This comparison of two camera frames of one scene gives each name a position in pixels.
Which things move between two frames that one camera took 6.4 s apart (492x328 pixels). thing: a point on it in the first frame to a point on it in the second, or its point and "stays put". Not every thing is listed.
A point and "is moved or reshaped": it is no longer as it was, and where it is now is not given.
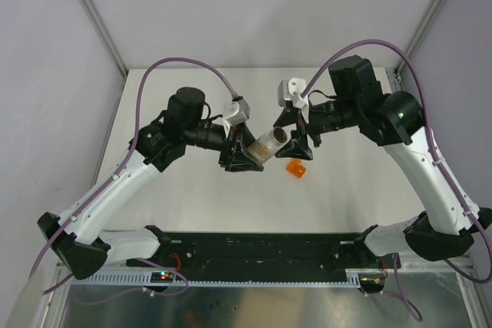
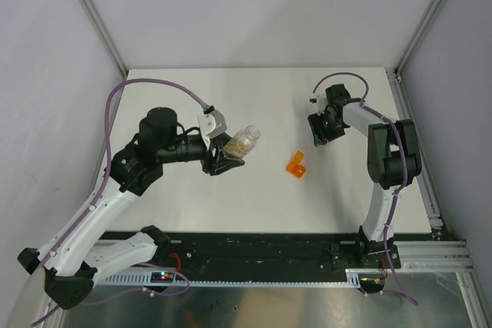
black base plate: (264, 251) stays put
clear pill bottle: (267, 145) is moved or reshaped
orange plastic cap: (296, 168) stays put
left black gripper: (238, 160) to (220, 162)
